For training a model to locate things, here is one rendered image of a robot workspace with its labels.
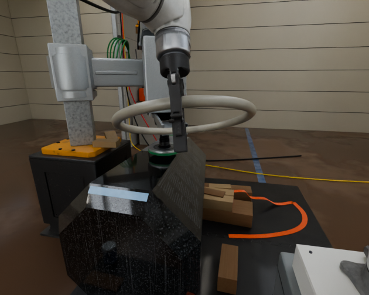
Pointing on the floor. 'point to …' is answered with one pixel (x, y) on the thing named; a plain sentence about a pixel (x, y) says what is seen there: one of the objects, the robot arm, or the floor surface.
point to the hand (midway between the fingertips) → (180, 138)
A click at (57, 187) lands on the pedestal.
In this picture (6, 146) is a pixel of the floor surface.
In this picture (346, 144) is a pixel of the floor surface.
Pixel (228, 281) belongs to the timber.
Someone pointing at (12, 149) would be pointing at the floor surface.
